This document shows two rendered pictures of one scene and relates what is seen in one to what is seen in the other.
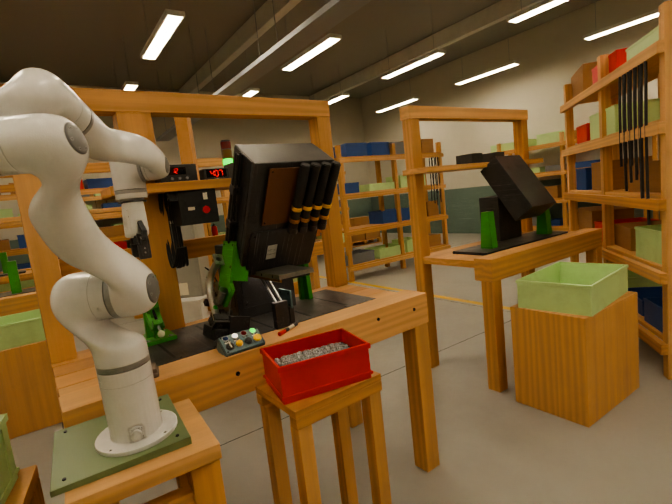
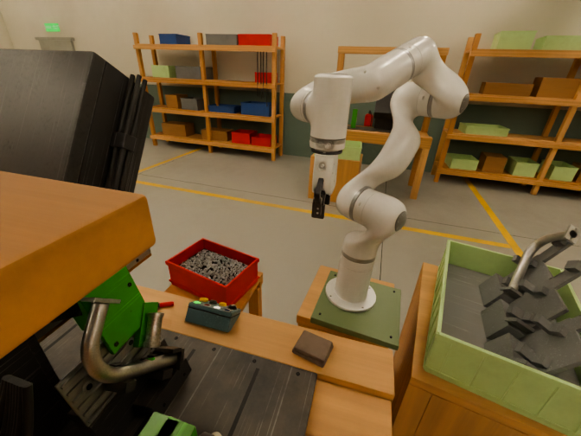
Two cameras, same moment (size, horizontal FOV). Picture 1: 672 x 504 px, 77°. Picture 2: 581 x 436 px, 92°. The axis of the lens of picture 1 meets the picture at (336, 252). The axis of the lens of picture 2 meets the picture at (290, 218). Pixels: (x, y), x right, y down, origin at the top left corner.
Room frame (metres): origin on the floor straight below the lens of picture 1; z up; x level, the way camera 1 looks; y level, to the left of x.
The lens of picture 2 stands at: (1.72, 1.04, 1.61)
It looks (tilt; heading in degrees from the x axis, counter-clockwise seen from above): 27 degrees down; 231
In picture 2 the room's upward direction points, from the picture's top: 2 degrees clockwise
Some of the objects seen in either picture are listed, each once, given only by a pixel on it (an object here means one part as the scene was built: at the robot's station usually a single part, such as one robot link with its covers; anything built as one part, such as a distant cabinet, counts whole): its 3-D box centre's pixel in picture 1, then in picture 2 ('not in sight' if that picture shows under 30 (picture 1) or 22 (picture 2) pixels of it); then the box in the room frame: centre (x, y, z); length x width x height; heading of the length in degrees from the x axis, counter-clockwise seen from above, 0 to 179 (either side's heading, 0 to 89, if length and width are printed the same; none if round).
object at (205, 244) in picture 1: (211, 245); not in sight; (2.14, 0.62, 1.23); 1.30 x 0.05 x 0.09; 126
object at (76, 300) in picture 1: (100, 319); (373, 227); (1.00, 0.58, 1.17); 0.19 x 0.12 x 0.24; 92
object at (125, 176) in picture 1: (128, 166); (329, 105); (1.23, 0.56, 1.55); 0.09 x 0.08 x 0.13; 92
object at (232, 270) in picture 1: (234, 264); (100, 294); (1.75, 0.42, 1.17); 0.13 x 0.12 x 0.20; 126
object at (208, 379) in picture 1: (287, 351); (163, 323); (1.62, 0.23, 0.82); 1.50 x 0.14 x 0.15; 126
